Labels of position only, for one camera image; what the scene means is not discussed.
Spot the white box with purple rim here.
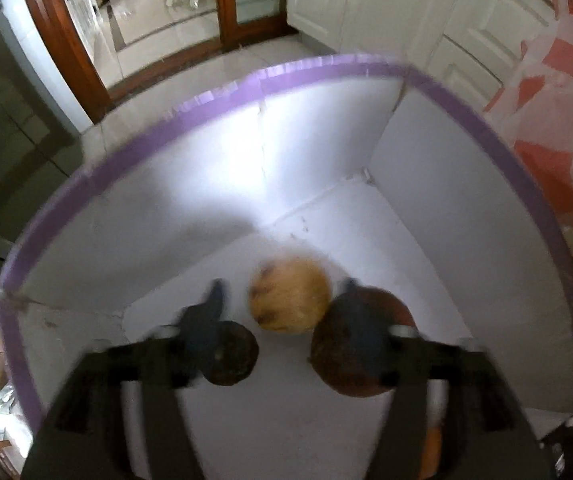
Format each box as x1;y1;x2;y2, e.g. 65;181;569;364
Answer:
0;52;573;480

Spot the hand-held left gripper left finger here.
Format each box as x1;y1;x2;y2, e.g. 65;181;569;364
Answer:
21;280;227;480

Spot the large smooth brown fruit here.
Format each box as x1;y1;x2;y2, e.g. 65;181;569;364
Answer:
310;287;417;400

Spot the white cabinet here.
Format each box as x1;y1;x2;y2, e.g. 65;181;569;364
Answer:
286;0;562;106

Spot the dark glass cabinet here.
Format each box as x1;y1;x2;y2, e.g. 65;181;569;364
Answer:
0;5;87;261

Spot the red white checked tablecloth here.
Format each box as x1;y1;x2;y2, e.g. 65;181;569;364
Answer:
481;0;573;236

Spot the wooden framed glass door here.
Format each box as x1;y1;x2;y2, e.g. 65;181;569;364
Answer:
16;0;297;123

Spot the orange tangerine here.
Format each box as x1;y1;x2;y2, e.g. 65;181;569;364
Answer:
419;427;444;480

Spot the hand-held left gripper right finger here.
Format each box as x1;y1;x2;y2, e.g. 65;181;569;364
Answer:
336;280;554;480

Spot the dark purple mangosteen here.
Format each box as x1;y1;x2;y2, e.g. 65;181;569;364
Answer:
201;321;260;387

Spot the large yellow striped pepino melon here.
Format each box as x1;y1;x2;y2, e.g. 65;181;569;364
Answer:
249;257;332;335

